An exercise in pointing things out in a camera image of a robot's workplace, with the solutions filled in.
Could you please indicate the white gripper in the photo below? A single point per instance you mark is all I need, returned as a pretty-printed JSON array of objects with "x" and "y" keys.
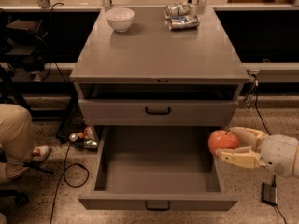
[{"x": 277, "y": 153}]

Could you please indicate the red apple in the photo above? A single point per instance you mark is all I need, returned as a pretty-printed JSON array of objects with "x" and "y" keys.
[{"x": 222, "y": 139}]

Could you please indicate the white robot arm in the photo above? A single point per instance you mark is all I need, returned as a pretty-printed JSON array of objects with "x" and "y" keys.
[{"x": 276, "y": 153}]

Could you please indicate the open grey bottom drawer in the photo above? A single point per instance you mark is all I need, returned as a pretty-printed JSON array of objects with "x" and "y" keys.
[{"x": 156, "y": 169}]

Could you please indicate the grey drawer cabinet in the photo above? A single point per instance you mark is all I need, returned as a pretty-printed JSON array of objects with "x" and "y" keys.
[{"x": 151, "y": 62}]

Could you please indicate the closed grey middle drawer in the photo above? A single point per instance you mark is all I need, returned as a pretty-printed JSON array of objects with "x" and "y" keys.
[{"x": 157, "y": 112}]

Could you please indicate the black power adapter box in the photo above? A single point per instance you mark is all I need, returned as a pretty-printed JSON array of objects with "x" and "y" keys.
[{"x": 269, "y": 194}]

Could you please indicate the green crushed soda can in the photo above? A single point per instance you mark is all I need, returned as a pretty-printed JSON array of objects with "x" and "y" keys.
[{"x": 177, "y": 9}]

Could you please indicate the pile of items on floor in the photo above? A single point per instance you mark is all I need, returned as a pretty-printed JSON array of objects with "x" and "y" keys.
[{"x": 84, "y": 139}]

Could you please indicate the white ceramic bowl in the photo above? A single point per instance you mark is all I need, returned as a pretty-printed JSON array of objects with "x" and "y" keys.
[{"x": 120, "y": 18}]

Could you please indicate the white red sneaker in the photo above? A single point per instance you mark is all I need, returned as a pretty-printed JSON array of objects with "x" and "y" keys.
[{"x": 40, "y": 153}]

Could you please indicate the person leg beige trousers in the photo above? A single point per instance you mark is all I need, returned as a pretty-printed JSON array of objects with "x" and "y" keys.
[{"x": 15, "y": 137}]

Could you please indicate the black office chair base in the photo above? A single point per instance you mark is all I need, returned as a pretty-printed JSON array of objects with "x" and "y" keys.
[{"x": 19, "y": 198}]

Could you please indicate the black equipment on shelf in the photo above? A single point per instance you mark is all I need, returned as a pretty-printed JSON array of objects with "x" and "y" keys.
[{"x": 22, "y": 43}]

